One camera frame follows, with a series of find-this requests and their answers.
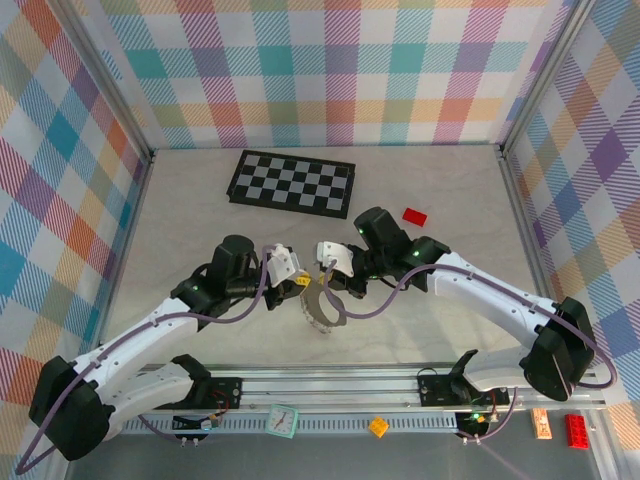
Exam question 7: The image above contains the metal keyring with small rings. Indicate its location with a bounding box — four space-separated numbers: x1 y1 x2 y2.
298 282 347 336

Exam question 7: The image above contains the flat red block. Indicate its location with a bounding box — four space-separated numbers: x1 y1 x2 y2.
402 207 430 229

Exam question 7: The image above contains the black grey chessboard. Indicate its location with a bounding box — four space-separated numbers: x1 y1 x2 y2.
226 149 357 220

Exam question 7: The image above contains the teal toy clock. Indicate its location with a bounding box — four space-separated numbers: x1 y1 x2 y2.
264 403 300 440

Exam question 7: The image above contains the small wooden block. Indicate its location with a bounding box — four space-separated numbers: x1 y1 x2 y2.
530 407 553 441

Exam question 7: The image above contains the red toy brick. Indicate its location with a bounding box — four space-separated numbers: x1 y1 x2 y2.
564 413 591 452

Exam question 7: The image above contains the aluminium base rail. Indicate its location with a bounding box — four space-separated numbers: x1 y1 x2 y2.
59 363 609 412

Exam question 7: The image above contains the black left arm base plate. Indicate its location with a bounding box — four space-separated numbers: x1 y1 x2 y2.
207 377 244 410

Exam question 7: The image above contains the aluminium side rail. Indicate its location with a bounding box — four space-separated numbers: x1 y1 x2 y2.
92 149 156 374
497 144 574 369

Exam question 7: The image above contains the grey slotted cable duct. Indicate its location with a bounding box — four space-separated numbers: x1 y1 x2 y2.
122 412 489 437

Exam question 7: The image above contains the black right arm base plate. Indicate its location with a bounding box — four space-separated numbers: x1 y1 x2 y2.
417 372 509 407

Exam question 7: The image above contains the aluminium frame post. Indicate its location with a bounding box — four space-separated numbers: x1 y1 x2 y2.
497 0 601 159
47 0 156 164

